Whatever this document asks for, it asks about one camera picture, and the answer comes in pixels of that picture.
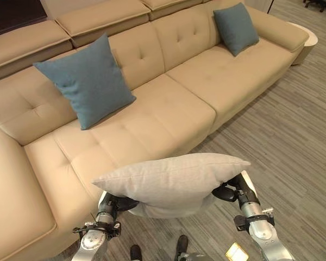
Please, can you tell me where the large blue square cushion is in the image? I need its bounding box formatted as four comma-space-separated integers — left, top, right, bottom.
32, 33, 137, 131

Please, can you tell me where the dark left robot foot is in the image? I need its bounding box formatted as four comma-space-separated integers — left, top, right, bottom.
130, 244, 142, 261

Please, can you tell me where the small blue square cushion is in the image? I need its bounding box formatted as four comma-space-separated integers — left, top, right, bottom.
212, 2, 260, 57

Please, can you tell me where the round cream side table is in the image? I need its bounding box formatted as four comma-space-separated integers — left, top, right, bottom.
289, 21, 319, 66

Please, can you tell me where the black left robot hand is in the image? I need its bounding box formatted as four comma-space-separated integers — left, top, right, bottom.
98, 191, 139, 216

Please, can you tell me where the light grey square cushion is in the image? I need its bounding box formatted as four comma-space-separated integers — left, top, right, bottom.
91, 152, 251, 220

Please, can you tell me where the dark robot foot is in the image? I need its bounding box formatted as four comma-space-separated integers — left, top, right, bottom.
175, 234, 190, 254
130, 244, 142, 261

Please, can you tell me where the black office chair base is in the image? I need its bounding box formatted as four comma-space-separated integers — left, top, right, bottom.
303, 0, 326, 13

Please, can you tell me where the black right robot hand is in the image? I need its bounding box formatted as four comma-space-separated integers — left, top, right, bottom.
211, 170, 260, 206

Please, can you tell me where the dark right robot foot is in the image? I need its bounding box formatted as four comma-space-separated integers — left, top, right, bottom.
175, 234, 190, 254

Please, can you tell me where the grey robot torso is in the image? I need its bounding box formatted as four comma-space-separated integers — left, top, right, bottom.
173, 252, 209, 261

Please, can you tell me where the beige leather sectional sofa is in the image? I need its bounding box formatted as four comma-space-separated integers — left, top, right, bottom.
0, 0, 310, 261

